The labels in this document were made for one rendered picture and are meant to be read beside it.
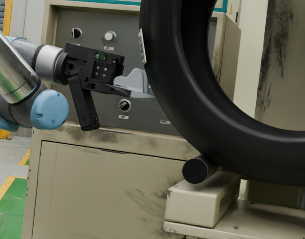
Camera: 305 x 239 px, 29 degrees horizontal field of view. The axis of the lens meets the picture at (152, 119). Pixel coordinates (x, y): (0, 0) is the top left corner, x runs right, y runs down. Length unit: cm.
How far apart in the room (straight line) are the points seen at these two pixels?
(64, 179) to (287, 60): 78
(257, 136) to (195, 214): 17
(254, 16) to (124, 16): 276
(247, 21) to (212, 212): 350
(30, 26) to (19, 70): 897
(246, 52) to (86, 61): 332
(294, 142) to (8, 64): 51
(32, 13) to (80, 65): 888
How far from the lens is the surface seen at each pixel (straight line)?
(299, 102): 139
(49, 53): 122
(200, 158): 106
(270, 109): 139
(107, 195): 177
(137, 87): 116
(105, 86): 115
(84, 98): 120
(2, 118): 123
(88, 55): 118
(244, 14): 448
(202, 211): 105
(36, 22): 1006
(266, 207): 134
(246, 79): 446
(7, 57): 108
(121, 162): 174
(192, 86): 103
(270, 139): 101
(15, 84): 109
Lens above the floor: 104
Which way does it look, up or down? 3 degrees down
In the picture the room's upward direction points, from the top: 6 degrees clockwise
